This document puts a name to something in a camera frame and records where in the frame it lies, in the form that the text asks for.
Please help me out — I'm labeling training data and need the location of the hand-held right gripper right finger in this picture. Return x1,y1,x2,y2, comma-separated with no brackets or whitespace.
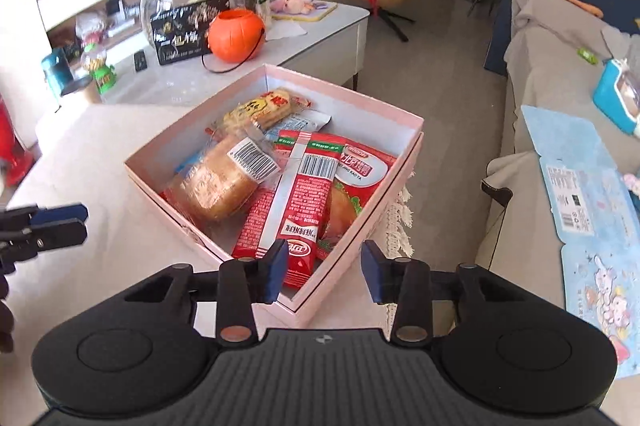
360,239,532,346

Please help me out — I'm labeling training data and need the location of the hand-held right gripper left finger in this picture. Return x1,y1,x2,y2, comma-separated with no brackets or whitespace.
121,238,291,346

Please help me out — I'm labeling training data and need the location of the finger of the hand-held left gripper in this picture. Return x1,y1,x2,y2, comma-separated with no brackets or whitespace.
0,204,89,229
0,218,89,263

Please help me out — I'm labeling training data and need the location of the red sausage packet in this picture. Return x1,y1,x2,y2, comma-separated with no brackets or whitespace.
232,131,346,289

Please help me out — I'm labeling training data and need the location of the red roast duck packet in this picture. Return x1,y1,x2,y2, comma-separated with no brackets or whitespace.
320,138,398,262

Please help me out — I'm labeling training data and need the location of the clear bread loaf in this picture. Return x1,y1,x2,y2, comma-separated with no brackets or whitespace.
162,126,281,222

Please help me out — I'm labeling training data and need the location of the blue white snack packet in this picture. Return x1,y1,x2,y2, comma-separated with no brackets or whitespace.
270,112,332,143

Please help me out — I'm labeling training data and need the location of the yellow rice cracker packet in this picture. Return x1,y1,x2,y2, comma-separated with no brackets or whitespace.
222,88,313,132

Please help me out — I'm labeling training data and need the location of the pink cardboard box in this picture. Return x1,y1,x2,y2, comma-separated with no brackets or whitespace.
124,63,426,328

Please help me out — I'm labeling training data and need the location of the person's left hand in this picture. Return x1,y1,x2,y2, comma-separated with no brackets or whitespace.
0,276,16,353

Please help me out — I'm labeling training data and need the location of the white fringed tablecloth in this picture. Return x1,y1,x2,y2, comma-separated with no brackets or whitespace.
0,103,416,357

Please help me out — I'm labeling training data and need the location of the red plastic object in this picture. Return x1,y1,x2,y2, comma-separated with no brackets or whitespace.
0,96,36,187

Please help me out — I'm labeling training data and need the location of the teal bottle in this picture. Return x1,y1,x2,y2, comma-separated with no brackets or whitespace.
41,48,76,97

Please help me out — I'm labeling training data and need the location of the green gumball dispenser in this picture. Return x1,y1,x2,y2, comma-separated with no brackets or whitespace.
80,43,118,96

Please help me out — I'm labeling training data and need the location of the clear plastic bag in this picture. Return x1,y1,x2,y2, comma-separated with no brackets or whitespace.
75,12,108,44

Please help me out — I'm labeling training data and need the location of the black printed snack box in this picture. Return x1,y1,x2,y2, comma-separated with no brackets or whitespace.
150,0,231,66

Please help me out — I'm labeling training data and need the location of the white coffee table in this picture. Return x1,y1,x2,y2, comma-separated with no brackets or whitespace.
37,1,370,107

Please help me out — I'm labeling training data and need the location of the flat cartoon cardboard packaging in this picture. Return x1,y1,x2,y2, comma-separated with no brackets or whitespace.
521,105,640,379

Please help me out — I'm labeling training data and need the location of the orange pumpkin bucket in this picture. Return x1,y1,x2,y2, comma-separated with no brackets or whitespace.
201,9,266,74

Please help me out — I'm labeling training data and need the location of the white paper sheet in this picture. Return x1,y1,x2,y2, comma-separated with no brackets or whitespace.
265,22,308,41

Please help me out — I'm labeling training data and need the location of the grey sofa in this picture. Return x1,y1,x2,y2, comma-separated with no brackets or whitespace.
472,0,640,342

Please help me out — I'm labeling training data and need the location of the yellow tray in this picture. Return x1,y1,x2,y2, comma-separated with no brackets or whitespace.
270,1,338,23

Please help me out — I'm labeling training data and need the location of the pink plush toy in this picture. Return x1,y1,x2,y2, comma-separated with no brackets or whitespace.
270,0,316,14

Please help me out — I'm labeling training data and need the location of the teal white toy machine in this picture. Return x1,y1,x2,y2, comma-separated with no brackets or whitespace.
593,58,640,134

